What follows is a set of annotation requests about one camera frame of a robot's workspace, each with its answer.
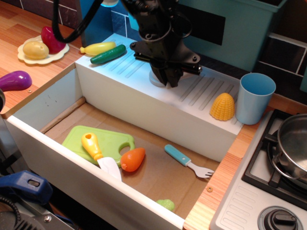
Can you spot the grey toy faucet with lever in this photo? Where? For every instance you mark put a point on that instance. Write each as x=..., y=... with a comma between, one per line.
x=154, y=80

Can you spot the blue clamp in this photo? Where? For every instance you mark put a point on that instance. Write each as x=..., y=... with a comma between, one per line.
x=27, y=186

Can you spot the orange toy carrot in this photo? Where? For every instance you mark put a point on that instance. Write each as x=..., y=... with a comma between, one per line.
x=131, y=160

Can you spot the yellow toy corn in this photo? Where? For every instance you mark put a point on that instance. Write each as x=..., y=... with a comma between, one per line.
x=223, y=107

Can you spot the yellow toy potato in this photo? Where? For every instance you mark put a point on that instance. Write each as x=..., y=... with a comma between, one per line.
x=36, y=50

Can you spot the grey toy stove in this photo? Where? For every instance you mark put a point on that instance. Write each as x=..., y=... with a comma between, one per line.
x=257, y=185

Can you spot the silver metal pot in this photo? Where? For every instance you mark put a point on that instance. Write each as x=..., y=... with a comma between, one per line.
x=291, y=150

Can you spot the blue handled toy fork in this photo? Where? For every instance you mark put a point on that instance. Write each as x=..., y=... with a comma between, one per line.
x=200, y=172

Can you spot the green toy cucumber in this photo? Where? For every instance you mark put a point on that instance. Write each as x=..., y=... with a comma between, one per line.
x=108, y=55

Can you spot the red toy pepper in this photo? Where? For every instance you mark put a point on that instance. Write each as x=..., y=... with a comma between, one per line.
x=48, y=38

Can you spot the teal plastic bin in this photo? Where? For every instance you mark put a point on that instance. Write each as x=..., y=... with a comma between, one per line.
x=231, y=31

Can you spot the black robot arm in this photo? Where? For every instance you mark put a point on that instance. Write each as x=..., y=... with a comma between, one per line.
x=162, y=29

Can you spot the green toy cutting board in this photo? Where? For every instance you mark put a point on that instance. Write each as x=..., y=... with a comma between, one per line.
x=110, y=142

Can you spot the black stove knob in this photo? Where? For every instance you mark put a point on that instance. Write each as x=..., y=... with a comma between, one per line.
x=278, y=218

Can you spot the white toy sink unit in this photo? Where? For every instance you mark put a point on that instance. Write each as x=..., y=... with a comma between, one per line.
x=123, y=89

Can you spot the light green toy lettuce piece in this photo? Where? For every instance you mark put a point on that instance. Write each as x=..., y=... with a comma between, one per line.
x=166, y=203

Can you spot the purple toy eggplant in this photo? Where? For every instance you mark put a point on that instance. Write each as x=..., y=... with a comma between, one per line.
x=15, y=81

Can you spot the light blue plastic cup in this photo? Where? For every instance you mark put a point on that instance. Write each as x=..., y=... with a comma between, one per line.
x=255, y=92

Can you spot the yellow handled toy knife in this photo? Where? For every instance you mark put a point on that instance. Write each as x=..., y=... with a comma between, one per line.
x=107, y=164

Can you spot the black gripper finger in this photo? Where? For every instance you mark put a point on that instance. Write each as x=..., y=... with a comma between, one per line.
x=173, y=76
x=159, y=68

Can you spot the yellow toy squash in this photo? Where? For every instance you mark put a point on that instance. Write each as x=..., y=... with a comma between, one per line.
x=97, y=48

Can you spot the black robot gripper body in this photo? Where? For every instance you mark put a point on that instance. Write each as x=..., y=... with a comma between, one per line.
x=167, y=52

